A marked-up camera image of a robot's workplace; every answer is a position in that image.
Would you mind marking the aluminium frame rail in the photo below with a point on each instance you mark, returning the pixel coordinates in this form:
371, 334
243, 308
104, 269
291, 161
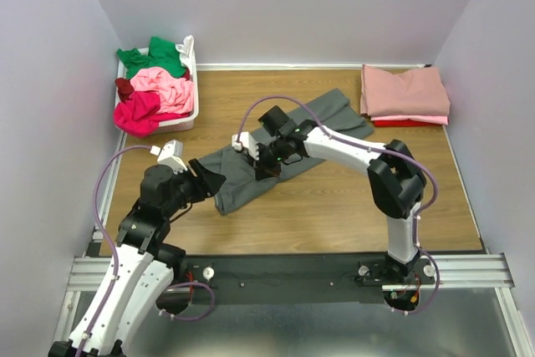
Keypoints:
460, 271

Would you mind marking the green crumpled shirt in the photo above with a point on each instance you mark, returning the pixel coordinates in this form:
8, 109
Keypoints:
161, 53

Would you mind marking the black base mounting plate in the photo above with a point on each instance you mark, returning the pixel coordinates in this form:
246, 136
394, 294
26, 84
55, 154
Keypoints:
360, 277

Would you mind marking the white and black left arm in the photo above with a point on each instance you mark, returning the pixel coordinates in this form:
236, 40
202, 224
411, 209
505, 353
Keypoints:
142, 265

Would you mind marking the dark grey t shirt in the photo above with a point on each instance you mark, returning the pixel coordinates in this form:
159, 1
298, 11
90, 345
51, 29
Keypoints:
333, 109

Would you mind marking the dusty pink folded shirt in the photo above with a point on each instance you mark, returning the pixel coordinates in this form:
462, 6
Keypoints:
413, 92

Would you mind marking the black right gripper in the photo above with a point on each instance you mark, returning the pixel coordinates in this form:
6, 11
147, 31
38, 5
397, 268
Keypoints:
264, 164

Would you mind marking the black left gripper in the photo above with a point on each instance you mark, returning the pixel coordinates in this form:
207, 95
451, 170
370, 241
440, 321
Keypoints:
195, 184

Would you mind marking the white crumpled cloth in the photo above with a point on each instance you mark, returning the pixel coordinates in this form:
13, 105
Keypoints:
187, 52

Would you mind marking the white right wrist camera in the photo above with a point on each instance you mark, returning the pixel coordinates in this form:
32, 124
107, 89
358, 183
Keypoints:
244, 142

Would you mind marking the dark red crumpled shirt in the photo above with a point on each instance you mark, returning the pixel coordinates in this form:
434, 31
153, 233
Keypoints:
124, 89

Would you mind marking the pink crumpled shirt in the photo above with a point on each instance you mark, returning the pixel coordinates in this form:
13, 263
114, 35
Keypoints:
177, 95

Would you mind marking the white laundry basket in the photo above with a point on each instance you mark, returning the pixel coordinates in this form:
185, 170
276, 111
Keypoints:
169, 122

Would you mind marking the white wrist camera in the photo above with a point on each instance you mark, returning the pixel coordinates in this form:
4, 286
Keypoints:
170, 155
244, 142

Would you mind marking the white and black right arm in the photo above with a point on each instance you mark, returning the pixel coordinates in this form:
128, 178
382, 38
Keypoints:
396, 183

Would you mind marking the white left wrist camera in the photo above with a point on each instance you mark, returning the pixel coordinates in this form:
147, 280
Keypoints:
170, 155

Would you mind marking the magenta crumpled shirt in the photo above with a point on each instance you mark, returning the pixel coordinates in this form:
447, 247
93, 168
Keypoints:
137, 116

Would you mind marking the red folded shirt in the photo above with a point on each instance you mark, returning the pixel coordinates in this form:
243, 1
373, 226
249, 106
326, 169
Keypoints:
397, 123

